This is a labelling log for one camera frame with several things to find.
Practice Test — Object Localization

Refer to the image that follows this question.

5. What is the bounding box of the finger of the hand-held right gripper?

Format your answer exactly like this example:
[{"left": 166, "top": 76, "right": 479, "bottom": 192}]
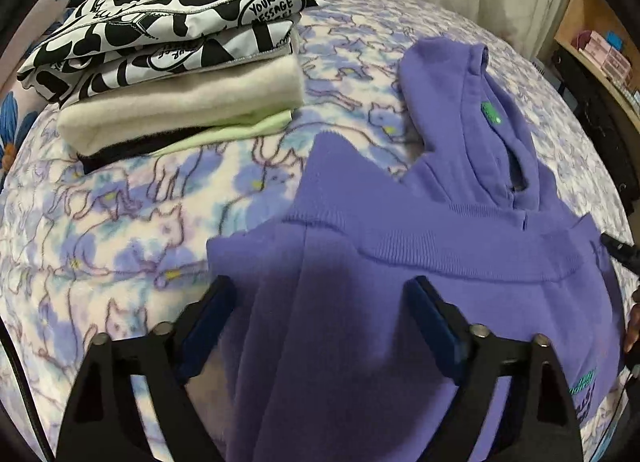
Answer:
[{"left": 600, "top": 233, "right": 640, "bottom": 274}]

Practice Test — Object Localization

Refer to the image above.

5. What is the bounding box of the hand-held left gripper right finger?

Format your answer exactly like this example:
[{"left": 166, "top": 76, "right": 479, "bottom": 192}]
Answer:
[{"left": 402, "top": 276, "right": 583, "bottom": 462}]

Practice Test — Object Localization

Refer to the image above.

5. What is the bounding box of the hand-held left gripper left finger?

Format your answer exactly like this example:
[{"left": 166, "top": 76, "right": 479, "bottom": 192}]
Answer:
[{"left": 55, "top": 274, "right": 238, "bottom": 462}]

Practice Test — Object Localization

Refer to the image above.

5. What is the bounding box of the purple zip hoodie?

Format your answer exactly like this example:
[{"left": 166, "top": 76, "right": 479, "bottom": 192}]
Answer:
[{"left": 206, "top": 38, "right": 632, "bottom": 462}]

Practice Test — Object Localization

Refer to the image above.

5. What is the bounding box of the person's right hand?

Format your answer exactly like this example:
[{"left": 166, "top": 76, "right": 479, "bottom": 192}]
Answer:
[{"left": 622, "top": 289, "right": 640, "bottom": 355}]

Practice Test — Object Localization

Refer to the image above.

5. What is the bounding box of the purple cat print blanket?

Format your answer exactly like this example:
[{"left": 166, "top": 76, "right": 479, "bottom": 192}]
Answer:
[{"left": 0, "top": 0, "right": 636, "bottom": 462}]

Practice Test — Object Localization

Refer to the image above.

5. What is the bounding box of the black bag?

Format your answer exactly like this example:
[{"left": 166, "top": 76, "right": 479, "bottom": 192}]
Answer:
[{"left": 552, "top": 47, "right": 640, "bottom": 215}]

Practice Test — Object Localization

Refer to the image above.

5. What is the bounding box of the black folded garment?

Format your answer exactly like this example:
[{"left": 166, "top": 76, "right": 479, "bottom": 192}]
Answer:
[{"left": 76, "top": 124, "right": 217, "bottom": 175}]

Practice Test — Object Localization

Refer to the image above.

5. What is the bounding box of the light green folded garment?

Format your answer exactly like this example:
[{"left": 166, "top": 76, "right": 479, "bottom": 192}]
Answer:
[{"left": 152, "top": 109, "right": 293, "bottom": 159}]

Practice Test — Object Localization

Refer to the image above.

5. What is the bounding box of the cream folded garment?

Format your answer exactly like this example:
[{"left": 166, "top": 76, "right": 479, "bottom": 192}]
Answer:
[{"left": 57, "top": 44, "right": 304, "bottom": 153}]

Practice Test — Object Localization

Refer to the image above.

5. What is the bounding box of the wooden shelf unit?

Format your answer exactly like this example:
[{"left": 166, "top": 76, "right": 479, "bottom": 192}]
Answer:
[{"left": 552, "top": 0, "right": 640, "bottom": 143}]

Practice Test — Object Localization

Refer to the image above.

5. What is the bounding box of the blue flower print quilt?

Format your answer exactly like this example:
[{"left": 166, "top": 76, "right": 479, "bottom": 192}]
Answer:
[{"left": 0, "top": 0, "right": 87, "bottom": 193}]

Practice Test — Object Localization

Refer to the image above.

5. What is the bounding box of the black and white printed garment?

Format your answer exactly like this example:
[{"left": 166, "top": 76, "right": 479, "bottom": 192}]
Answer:
[{"left": 16, "top": 0, "right": 320, "bottom": 110}]

